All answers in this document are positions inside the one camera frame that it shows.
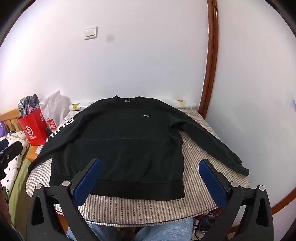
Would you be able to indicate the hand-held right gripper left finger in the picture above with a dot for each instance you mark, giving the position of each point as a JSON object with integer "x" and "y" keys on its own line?
{"x": 87, "y": 180}

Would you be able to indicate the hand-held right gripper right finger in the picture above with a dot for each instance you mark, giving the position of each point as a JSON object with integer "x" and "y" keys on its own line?
{"x": 214, "y": 183}

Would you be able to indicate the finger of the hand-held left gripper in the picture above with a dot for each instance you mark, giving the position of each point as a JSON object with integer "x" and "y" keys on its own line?
{"x": 3, "y": 145}
{"x": 13, "y": 149}

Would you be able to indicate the black sweatshirt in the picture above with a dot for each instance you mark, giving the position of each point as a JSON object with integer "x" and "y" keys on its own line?
{"x": 115, "y": 150}

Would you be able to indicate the person's left forearm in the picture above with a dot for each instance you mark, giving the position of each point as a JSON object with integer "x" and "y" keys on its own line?
{"x": 3, "y": 194}

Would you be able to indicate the white dotted cloth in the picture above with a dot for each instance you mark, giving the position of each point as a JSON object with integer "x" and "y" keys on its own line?
{"x": 11, "y": 169}

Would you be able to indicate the purple plush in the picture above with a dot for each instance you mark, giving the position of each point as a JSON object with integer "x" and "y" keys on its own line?
{"x": 1, "y": 129}

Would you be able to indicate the green sheet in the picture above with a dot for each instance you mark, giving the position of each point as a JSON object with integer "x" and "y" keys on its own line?
{"x": 22, "y": 176}

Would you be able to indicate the small wooden stand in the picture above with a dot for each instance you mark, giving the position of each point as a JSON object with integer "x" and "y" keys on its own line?
{"x": 35, "y": 153}

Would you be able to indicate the wooden headboard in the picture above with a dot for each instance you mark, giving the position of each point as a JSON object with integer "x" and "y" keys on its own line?
{"x": 10, "y": 119}

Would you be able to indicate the red paper bag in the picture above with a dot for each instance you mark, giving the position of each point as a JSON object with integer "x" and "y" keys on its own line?
{"x": 32, "y": 129}

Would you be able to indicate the small red white bag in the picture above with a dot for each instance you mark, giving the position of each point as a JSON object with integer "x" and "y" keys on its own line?
{"x": 50, "y": 126}

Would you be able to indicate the plaid cloth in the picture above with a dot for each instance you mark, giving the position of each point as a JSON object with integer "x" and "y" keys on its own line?
{"x": 29, "y": 104}

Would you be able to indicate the striped quilted mat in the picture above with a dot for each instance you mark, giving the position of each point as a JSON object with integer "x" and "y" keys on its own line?
{"x": 138, "y": 208}

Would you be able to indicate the white plastic bag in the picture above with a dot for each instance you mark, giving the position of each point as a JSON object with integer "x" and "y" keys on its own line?
{"x": 54, "y": 106}

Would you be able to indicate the person's legs in blue pants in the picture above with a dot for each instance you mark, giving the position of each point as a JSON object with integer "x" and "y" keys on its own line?
{"x": 166, "y": 229}

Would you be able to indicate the brown wooden skirting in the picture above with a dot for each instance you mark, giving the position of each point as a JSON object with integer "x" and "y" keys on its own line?
{"x": 284, "y": 201}

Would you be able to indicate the white printed paper roll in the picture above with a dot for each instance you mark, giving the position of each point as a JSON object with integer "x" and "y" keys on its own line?
{"x": 187, "y": 103}

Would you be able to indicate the brown wooden door frame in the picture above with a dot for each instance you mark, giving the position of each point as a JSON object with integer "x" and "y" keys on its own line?
{"x": 211, "y": 58}

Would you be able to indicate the white wall switch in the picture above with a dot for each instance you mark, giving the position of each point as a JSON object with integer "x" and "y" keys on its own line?
{"x": 90, "y": 33}

